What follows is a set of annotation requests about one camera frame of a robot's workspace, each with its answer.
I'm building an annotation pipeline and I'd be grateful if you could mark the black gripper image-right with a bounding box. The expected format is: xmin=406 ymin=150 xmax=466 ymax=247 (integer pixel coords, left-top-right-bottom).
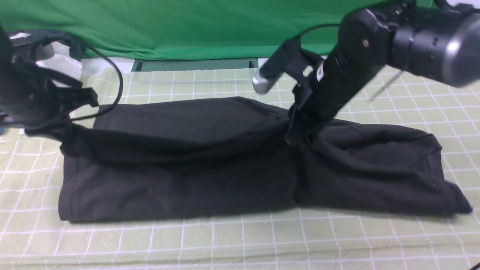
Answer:
xmin=284 ymin=45 xmax=386 ymax=147

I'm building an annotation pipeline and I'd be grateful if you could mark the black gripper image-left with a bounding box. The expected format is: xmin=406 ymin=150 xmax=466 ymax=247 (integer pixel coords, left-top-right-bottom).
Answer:
xmin=22 ymin=62 xmax=98 ymax=129

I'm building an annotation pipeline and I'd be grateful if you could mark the dark gray long-sleeve shirt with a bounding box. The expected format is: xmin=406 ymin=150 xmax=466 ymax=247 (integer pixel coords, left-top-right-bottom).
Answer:
xmin=26 ymin=96 xmax=473 ymax=222

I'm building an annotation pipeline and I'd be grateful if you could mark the crumpled white shirt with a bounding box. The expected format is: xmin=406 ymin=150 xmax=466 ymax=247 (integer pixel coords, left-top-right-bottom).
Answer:
xmin=24 ymin=42 xmax=83 ymax=80

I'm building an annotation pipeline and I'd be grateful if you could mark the dark gray garment behind pile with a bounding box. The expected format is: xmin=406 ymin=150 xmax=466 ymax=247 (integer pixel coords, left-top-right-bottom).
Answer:
xmin=7 ymin=29 xmax=84 ymax=62

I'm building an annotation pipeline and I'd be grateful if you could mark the green backdrop cloth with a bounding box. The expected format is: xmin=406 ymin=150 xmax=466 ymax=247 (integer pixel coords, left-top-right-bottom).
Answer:
xmin=0 ymin=0 xmax=435 ymax=61

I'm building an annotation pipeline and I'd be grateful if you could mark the green checkered tablecloth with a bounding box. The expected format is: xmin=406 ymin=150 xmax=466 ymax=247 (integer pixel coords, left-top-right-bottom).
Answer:
xmin=0 ymin=68 xmax=480 ymax=270

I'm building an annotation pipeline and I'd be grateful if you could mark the silver wrist camera image-right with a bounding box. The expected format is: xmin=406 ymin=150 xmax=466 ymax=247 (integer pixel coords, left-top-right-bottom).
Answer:
xmin=252 ymin=36 xmax=324 ymax=95

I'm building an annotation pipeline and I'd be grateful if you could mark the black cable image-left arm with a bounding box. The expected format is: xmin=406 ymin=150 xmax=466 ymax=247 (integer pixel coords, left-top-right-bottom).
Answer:
xmin=34 ymin=36 xmax=123 ymax=124

